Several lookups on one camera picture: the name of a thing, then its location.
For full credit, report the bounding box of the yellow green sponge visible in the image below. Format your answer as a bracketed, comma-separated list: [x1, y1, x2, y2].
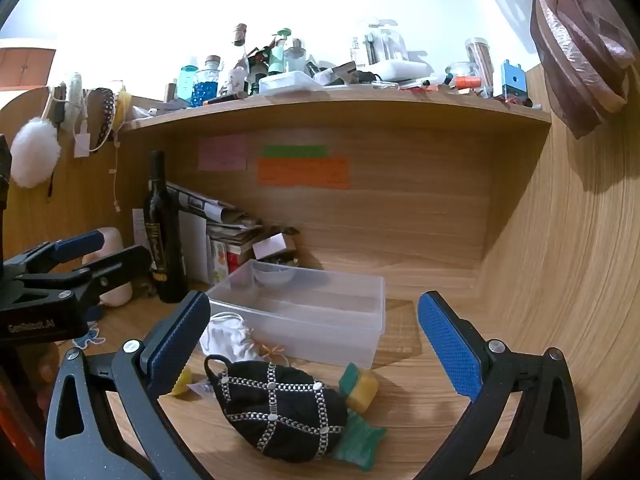
[339, 362, 379, 413]

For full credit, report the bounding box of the clear plastic storage box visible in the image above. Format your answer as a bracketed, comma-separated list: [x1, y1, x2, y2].
[206, 259, 386, 370]

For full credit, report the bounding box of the green wavy cloth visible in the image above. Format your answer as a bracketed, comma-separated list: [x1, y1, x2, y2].
[332, 410, 387, 472]

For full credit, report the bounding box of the blue box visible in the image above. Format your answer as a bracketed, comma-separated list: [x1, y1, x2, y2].
[501, 60, 528, 107]

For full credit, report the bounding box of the green sticky note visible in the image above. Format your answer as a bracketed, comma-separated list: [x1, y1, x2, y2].
[263, 145, 328, 159]

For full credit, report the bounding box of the black dotted headband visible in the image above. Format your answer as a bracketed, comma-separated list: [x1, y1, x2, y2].
[89, 87, 117, 153]

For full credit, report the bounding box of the jar of brown sticks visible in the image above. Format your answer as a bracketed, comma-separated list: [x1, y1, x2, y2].
[465, 37, 496, 92]

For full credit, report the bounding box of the white plastic lidded box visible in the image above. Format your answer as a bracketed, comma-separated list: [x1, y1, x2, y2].
[258, 71, 326, 95]

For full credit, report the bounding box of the clear glass bottle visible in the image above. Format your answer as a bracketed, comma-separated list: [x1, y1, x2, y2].
[285, 39, 307, 75]

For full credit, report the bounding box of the black cap with chain pattern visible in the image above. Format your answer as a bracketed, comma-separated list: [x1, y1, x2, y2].
[204, 355, 349, 462]

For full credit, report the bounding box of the blue liquid bottle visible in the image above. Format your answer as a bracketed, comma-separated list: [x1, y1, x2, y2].
[180, 57, 202, 109]

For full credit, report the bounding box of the small yellow sponge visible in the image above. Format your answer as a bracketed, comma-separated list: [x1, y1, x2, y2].
[170, 365, 194, 399]

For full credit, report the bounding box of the green spray bottle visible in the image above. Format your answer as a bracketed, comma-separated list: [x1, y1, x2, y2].
[269, 27, 292, 77]

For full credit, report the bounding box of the stack of newspapers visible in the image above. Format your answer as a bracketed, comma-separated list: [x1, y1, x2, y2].
[165, 180, 264, 247]

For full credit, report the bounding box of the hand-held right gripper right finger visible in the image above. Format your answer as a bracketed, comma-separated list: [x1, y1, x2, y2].
[415, 290, 583, 480]

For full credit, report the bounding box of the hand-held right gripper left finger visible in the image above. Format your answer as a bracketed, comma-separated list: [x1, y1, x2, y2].
[44, 290, 216, 480]

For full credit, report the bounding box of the pink sticky note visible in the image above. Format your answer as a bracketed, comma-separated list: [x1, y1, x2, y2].
[198, 136, 248, 171]

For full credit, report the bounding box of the stack of books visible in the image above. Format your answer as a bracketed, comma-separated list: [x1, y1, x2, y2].
[207, 237, 261, 286]

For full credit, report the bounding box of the white cloth pouch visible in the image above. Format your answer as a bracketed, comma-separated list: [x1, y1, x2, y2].
[200, 311, 261, 361]

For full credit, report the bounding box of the pink tumbler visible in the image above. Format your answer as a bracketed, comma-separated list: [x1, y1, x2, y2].
[82, 227, 134, 307]

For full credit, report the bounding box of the orange sticky note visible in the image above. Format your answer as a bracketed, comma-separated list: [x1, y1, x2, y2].
[257, 157, 350, 190]

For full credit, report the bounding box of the dark wine bottle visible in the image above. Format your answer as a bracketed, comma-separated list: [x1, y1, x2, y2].
[143, 150, 190, 304]

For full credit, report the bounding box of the white fluffy pompom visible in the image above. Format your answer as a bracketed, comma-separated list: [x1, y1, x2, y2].
[10, 116, 62, 188]

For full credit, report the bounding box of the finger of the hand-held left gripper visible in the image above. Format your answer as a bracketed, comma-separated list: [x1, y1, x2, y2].
[2, 230, 106, 279]
[17, 244, 152, 311]

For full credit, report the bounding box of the clear plastic organizer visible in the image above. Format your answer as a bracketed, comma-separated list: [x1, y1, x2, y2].
[350, 20, 436, 82]

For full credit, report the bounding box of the small cardboard box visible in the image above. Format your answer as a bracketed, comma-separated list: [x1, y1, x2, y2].
[252, 231, 301, 267]

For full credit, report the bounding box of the bottle with blue beads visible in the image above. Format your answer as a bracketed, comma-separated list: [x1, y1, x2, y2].
[196, 56, 224, 106]

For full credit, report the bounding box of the brown plastic bag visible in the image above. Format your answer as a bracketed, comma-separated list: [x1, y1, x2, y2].
[530, 0, 633, 140]

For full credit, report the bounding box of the blue white small toy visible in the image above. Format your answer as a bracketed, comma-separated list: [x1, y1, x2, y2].
[74, 320, 109, 349]

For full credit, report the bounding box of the wooden shelf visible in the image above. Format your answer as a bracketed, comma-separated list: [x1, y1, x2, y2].
[120, 82, 553, 133]

